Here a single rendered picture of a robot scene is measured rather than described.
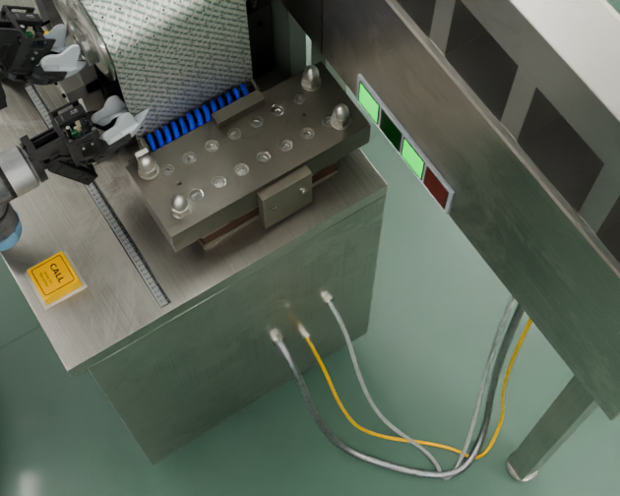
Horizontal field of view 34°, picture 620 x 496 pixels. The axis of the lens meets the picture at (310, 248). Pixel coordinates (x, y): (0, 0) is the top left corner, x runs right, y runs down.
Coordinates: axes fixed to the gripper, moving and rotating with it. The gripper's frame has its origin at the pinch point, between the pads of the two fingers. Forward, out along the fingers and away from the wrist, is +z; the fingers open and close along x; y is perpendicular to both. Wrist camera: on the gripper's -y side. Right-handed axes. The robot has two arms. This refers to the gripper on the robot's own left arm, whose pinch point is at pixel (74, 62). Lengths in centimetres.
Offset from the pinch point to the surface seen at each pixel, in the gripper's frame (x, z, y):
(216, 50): -4.7, 22.0, 7.9
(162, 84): -4.7, 15.0, 0.2
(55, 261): -12.3, 6.6, -35.2
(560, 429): -80, 88, -23
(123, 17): -1.8, 2.6, 10.9
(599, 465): -89, 135, -48
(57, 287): -17.0, 5.1, -36.5
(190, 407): -30, 51, -74
